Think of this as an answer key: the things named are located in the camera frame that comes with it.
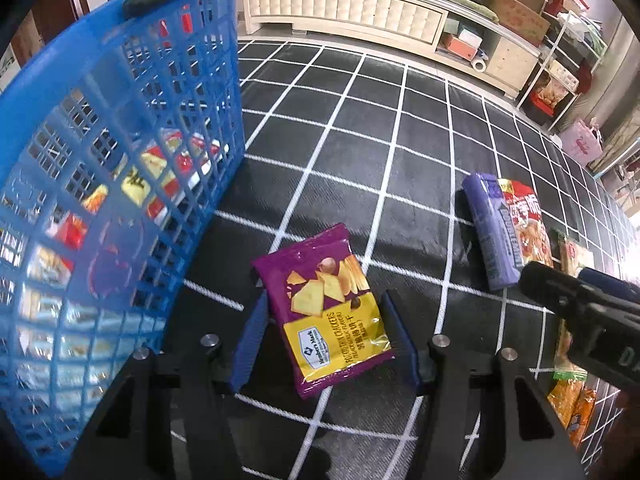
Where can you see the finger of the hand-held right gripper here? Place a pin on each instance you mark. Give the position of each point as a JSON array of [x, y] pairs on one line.
[[547, 282], [607, 281]]

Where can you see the small orange snack packet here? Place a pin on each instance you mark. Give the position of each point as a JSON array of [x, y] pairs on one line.
[[582, 417]]

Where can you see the light blue snack packet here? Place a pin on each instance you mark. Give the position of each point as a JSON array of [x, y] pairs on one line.
[[107, 322]]

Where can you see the black checked table cover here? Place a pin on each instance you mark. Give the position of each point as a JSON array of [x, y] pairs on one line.
[[375, 160]]

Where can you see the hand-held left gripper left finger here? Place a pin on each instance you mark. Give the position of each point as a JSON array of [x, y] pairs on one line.
[[250, 340]]

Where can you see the white cabinet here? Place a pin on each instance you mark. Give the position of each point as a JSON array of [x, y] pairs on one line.
[[350, 10]]

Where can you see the green cushion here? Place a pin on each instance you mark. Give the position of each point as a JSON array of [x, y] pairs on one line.
[[467, 4]]

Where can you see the snack bag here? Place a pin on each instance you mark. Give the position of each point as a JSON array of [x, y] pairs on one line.
[[550, 95]]

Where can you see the green beige snack packet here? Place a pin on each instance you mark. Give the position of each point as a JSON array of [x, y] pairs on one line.
[[575, 255]]

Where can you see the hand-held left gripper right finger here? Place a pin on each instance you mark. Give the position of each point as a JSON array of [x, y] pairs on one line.
[[400, 345]]

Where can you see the silver standing air conditioner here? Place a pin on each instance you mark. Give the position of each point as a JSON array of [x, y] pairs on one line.
[[622, 60]]

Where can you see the red print snack packet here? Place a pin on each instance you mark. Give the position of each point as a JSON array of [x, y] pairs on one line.
[[530, 225]]

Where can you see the white metal rack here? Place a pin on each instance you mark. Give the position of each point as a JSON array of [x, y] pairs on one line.
[[565, 35]]

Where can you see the large orange snack packet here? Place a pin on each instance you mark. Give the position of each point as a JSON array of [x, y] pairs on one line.
[[562, 400]]

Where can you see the orange box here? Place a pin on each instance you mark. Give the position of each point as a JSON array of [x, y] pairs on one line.
[[462, 46]]

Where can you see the purple snack packet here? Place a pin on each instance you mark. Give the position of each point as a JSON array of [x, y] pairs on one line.
[[492, 240]]

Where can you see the blue plastic basket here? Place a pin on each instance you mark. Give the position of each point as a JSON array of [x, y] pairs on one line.
[[100, 110]]

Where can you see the pink bag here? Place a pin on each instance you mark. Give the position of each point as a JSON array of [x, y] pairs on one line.
[[582, 142]]

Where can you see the cardboard box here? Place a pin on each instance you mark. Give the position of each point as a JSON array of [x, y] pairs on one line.
[[520, 17]]

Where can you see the purple yellow cracker packet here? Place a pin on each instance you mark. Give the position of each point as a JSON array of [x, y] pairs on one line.
[[320, 310]]

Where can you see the white paper roll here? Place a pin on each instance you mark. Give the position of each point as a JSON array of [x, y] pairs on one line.
[[479, 65]]

